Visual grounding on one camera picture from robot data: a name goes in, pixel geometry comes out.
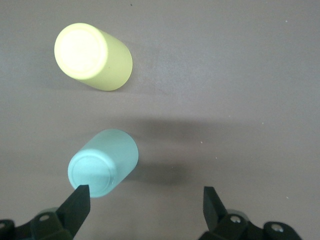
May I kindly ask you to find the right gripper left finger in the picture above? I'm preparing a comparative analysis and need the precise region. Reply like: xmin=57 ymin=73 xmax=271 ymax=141
xmin=0 ymin=184 xmax=91 ymax=240

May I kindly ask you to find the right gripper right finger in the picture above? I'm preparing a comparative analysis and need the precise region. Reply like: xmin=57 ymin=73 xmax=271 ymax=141
xmin=201 ymin=186 xmax=303 ymax=240

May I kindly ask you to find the mint green plastic cup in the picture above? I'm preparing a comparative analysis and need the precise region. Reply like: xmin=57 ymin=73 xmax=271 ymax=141
xmin=67 ymin=128 xmax=140 ymax=199

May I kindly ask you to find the yellow plastic cup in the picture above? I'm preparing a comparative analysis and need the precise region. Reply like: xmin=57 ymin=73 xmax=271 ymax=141
xmin=53 ymin=22 xmax=134 ymax=92

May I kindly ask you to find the brown paper table cover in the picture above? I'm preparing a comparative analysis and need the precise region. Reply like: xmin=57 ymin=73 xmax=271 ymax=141
xmin=0 ymin=0 xmax=320 ymax=240

